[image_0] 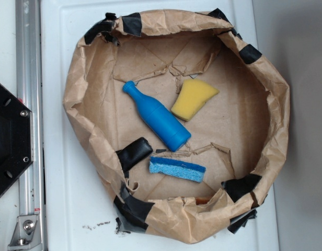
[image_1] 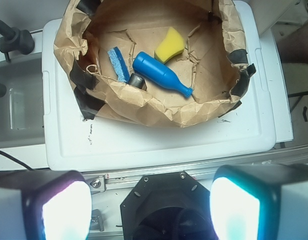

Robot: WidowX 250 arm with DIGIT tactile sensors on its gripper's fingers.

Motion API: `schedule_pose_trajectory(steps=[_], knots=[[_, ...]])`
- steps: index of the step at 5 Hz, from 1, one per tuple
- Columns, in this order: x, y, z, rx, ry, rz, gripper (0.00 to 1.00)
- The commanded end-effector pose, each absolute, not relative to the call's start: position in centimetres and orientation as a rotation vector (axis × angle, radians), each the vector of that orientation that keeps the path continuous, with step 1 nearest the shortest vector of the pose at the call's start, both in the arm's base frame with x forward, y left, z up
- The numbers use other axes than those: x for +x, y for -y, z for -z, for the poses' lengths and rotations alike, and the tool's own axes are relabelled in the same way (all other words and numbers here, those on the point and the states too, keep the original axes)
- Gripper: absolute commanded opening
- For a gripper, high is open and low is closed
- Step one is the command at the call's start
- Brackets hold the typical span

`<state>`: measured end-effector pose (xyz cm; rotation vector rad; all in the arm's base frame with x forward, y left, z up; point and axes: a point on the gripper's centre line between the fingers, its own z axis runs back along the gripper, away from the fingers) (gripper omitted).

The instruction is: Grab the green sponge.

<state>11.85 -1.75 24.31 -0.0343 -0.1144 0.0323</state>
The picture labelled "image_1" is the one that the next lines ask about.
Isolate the white plastic bin lid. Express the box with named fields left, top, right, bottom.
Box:
left=42, top=0, right=276, bottom=172

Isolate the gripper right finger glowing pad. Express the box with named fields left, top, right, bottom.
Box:
left=209, top=163, right=308, bottom=240

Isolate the blue plastic bottle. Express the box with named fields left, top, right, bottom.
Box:
left=132, top=51, right=193, bottom=98

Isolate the black faucet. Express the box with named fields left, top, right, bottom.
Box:
left=0, top=20, right=35, bottom=63

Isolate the black cable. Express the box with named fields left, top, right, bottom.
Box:
left=0, top=148, right=36, bottom=171

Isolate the black octagonal mount plate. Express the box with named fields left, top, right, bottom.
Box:
left=120, top=171, right=218, bottom=240

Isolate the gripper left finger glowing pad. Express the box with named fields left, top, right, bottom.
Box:
left=0, top=170, right=92, bottom=240

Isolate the aluminium rail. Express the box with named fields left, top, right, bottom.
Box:
left=83, top=144, right=308, bottom=194

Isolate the brown paper bag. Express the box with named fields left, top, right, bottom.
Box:
left=54, top=0, right=256, bottom=128

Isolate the blue sponge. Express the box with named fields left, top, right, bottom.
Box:
left=107, top=46, right=130, bottom=84

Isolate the dark metal cylinder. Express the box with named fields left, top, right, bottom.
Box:
left=128, top=73, right=147, bottom=91

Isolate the yellow sponge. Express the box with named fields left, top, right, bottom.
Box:
left=154, top=27, right=186, bottom=64

